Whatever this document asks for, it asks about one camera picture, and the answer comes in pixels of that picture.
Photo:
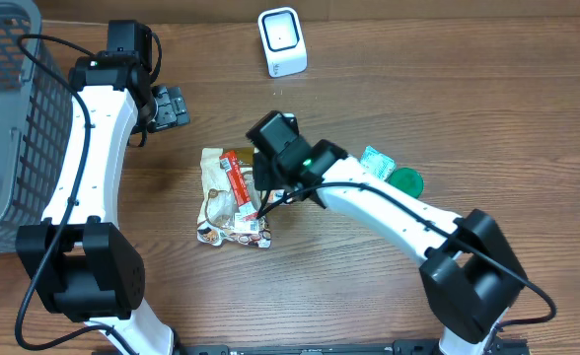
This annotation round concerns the green lid jar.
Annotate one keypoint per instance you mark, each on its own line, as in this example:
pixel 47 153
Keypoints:
pixel 408 181

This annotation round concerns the orange small carton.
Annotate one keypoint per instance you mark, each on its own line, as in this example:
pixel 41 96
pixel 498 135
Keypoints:
pixel 276 195

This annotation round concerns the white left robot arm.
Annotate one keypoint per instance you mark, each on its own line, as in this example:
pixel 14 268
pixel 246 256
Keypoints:
pixel 79 262

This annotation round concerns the grey plastic mesh basket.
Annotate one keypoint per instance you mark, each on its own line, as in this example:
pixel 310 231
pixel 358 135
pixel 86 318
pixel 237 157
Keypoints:
pixel 35 120

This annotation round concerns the red stick packet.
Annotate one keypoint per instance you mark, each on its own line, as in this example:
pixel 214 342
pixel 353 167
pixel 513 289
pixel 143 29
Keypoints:
pixel 238 185

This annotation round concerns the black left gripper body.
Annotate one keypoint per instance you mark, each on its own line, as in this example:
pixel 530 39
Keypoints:
pixel 170 110

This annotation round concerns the white barcode scanner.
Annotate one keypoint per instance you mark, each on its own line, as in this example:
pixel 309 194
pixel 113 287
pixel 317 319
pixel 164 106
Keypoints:
pixel 282 41

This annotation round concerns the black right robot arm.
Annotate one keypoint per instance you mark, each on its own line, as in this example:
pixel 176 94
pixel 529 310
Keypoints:
pixel 470 274

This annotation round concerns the teal snack packet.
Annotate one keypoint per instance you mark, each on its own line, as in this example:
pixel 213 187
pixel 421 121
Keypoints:
pixel 377 164

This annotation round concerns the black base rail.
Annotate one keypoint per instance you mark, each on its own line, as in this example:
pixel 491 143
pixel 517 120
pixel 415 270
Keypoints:
pixel 398 347

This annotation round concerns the beige snack bag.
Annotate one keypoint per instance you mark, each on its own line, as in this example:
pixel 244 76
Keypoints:
pixel 222 218

